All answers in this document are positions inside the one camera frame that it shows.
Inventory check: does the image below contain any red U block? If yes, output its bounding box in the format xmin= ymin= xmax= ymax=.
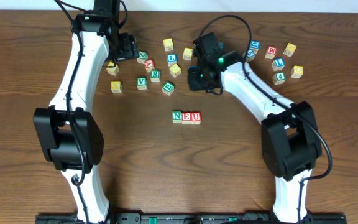
xmin=191 ymin=112 xmax=201 ymax=124

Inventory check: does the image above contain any green R block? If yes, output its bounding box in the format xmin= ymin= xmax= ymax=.
xmin=150 ymin=70 xmax=161 ymax=83

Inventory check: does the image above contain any red E block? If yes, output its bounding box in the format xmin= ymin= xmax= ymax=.
xmin=181 ymin=112 xmax=191 ymax=124

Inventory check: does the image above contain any green N block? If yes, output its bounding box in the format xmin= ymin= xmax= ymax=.
xmin=172 ymin=111 xmax=182 ymax=123

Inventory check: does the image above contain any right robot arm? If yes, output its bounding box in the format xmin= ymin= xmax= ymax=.
xmin=188 ymin=52 xmax=323 ymax=223

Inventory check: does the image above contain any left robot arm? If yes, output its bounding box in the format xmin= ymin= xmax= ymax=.
xmin=33 ymin=11 xmax=136 ymax=223

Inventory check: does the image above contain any green Z block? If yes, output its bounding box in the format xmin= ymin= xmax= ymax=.
xmin=137 ymin=51 xmax=149 ymax=64

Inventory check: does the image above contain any yellow C block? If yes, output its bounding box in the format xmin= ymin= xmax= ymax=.
xmin=106 ymin=62 xmax=119 ymax=76

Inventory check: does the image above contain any yellow O block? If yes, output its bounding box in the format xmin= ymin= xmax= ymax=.
xmin=169 ymin=63 xmax=181 ymax=78

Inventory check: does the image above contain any yellow s block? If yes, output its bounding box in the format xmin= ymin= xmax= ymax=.
xmin=163 ymin=38 xmax=174 ymax=52
xmin=183 ymin=47 xmax=193 ymax=61

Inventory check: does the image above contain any red A block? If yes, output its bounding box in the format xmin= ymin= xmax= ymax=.
xmin=144 ymin=59 xmax=155 ymax=73

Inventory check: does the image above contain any green B block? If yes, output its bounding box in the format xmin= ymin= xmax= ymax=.
xmin=162 ymin=82 xmax=175 ymax=96

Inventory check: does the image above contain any blue l block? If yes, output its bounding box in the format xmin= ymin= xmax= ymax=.
xmin=167 ymin=54 xmax=177 ymax=67
xmin=272 ymin=58 xmax=285 ymax=72

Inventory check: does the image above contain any green V block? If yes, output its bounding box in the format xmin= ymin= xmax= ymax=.
xmin=137 ymin=77 xmax=147 ymax=90

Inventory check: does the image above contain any yellow K block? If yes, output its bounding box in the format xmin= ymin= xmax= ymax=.
xmin=110 ymin=80 xmax=122 ymax=93

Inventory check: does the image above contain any yellow S block top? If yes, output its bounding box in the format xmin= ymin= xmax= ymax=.
xmin=163 ymin=38 xmax=174 ymax=52

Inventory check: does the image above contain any blue 5 block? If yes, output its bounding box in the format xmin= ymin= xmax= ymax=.
xmin=243 ymin=50 xmax=255 ymax=62

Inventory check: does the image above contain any blue D block right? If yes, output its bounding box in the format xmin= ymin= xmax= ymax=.
xmin=250 ymin=40 xmax=260 ymax=54

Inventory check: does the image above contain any red M block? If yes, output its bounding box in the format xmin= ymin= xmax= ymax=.
xmin=265 ymin=45 xmax=277 ymax=59

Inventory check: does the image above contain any blue L block right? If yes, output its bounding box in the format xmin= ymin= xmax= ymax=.
xmin=272 ymin=58 xmax=285 ymax=72

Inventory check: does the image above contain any green 4 block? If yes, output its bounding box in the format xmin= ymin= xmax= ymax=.
xmin=272 ymin=72 xmax=286 ymax=85

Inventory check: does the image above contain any yellow block top right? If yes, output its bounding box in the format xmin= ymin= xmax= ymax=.
xmin=283 ymin=42 xmax=297 ymax=57

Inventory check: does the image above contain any yellow G block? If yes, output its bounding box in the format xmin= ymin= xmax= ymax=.
xmin=291 ymin=65 xmax=303 ymax=78

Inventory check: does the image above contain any right black cable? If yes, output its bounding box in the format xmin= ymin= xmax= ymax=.
xmin=199 ymin=14 xmax=333 ymax=224

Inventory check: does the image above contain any black cable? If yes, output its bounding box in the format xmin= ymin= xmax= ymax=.
xmin=199 ymin=14 xmax=333 ymax=224
xmin=53 ymin=0 xmax=129 ymax=224

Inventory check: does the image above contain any left black cable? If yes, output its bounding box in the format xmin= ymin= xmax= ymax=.
xmin=53 ymin=0 xmax=129 ymax=224

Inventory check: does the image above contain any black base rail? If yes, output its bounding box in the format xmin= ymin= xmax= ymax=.
xmin=35 ymin=212 xmax=347 ymax=224

